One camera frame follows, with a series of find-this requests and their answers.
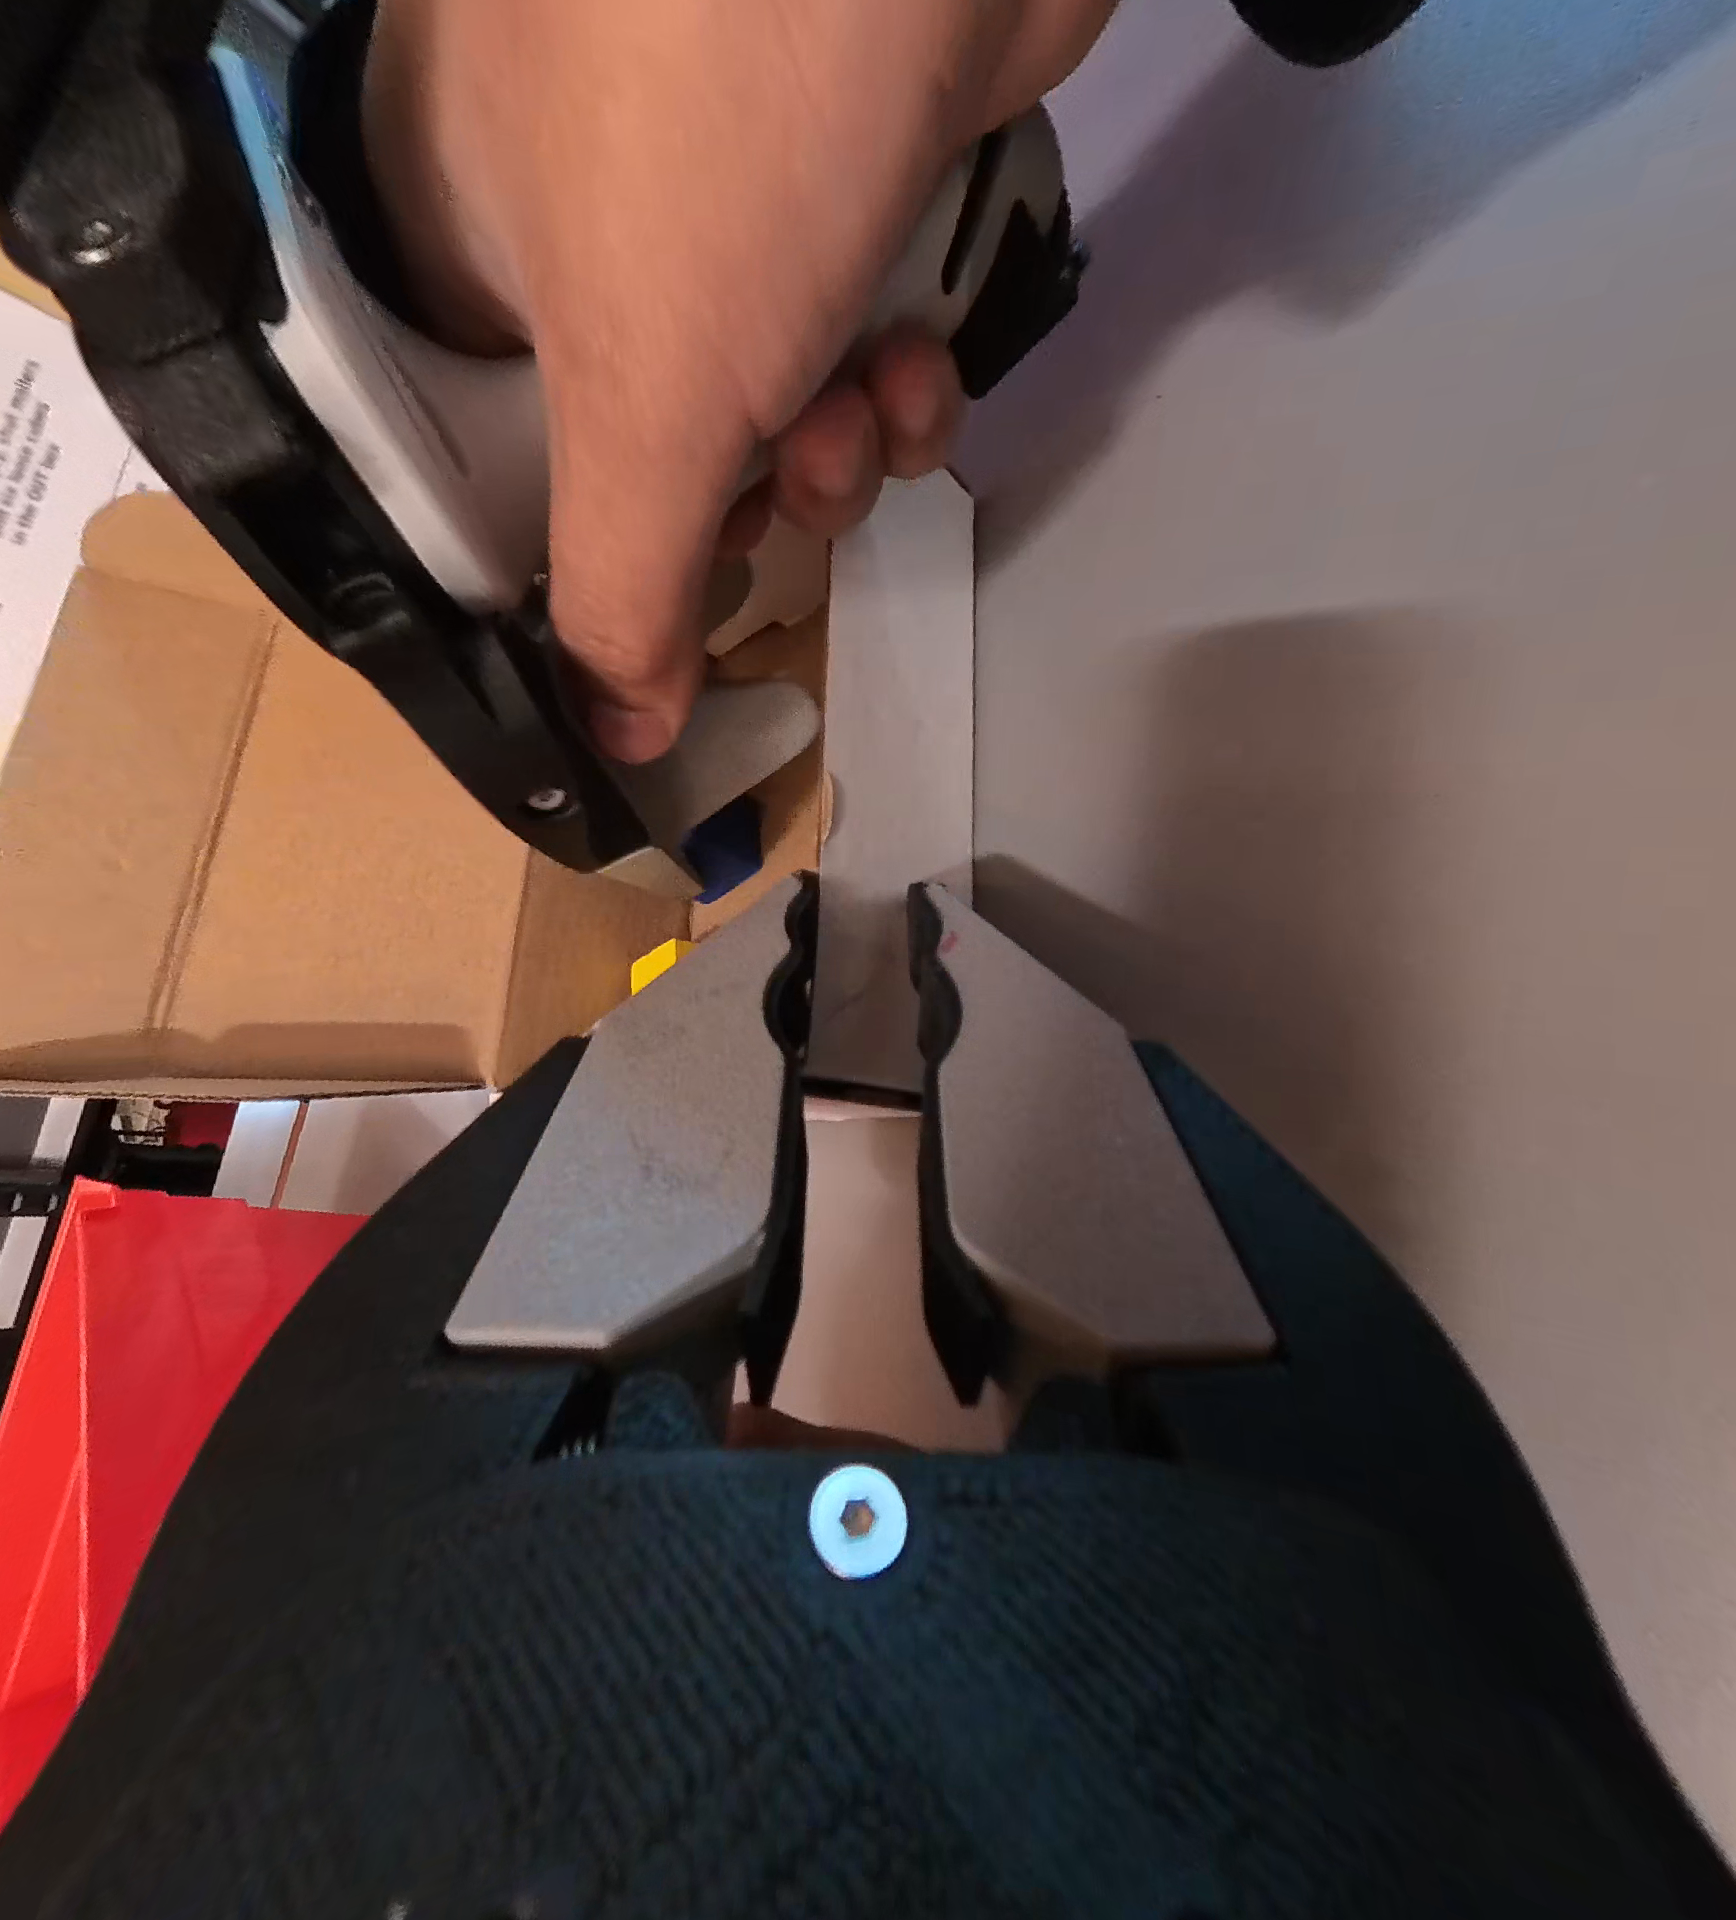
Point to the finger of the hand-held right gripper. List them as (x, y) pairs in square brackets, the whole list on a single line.
[(654, 864)]

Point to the instruction sheet on wooden stand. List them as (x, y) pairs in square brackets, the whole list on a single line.
[(15, 255)]

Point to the red plastic bin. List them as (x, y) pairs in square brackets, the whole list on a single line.
[(131, 1427)]

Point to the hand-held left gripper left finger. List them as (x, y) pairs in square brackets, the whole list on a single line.
[(616, 1188)]

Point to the person's right hand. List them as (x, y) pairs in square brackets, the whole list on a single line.
[(689, 225)]

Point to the yellow cube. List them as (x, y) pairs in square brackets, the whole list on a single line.
[(662, 961)]

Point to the blue cube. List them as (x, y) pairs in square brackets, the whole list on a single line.
[(728, 859)]

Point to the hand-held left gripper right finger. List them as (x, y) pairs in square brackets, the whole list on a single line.
[(1081, 1188)]

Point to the white cardboard mailer box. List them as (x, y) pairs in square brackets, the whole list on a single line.
[(287, 839)]

